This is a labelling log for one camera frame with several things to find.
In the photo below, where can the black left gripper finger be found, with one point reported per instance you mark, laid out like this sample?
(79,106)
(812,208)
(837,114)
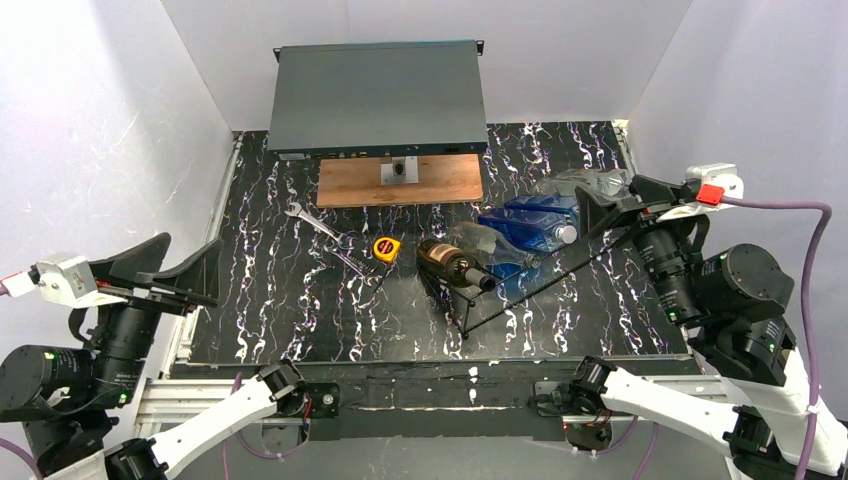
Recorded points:
(196,280)
(146,257)

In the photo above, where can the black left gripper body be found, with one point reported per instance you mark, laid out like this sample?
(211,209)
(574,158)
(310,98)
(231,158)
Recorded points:
(142,296)

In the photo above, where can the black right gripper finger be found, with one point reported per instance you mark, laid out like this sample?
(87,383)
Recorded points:
(653,192)
(599,213)

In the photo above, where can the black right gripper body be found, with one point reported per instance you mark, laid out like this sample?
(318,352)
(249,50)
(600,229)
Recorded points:
(644,211)

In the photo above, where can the blue square bottle front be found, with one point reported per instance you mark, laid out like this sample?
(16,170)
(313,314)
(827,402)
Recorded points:
(559,204)

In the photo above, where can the blue square bottle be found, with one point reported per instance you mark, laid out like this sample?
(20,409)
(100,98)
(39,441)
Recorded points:
(535,231)
(559,204)

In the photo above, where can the clear square bottle black cap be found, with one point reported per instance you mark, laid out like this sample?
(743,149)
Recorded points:
(610,182)

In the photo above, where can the black wire wine rack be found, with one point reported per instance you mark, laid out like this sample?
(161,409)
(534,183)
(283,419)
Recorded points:
(472,308)

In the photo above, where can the dark green wine bottle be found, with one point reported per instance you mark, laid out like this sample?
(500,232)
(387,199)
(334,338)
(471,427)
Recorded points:
(453,265)

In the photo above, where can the clear round glass bottle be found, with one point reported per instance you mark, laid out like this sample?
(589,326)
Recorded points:
(553,186)

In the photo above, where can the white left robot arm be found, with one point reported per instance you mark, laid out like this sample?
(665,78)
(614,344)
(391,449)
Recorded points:
(65,397)

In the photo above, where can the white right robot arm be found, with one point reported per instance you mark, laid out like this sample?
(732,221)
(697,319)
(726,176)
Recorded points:
(735,301)

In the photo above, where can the silver wrench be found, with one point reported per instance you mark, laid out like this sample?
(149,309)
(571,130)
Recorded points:
(296,210)

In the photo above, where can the wooden board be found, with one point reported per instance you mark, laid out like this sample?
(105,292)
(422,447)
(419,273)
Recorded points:
(432,179)

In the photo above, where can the orange small object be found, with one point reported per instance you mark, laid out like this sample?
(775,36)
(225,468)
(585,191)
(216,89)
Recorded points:
(386,249)

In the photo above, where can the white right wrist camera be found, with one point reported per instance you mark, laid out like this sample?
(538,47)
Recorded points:
(710,185)

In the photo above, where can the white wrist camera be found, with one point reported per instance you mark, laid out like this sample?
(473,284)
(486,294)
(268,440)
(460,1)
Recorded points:
(710,185)
(64,279)

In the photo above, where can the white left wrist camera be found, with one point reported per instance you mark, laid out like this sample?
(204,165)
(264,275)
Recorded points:
(64,279)

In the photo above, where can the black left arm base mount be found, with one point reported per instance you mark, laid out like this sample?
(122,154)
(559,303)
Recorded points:
(315,401)

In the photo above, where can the metal bracket on board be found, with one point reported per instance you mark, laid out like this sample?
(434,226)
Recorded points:
(399,170)

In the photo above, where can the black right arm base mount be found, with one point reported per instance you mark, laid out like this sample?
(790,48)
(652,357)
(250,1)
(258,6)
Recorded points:
(561,400)

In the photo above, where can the grey rack-mount device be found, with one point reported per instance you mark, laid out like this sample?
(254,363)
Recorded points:
(378,99)

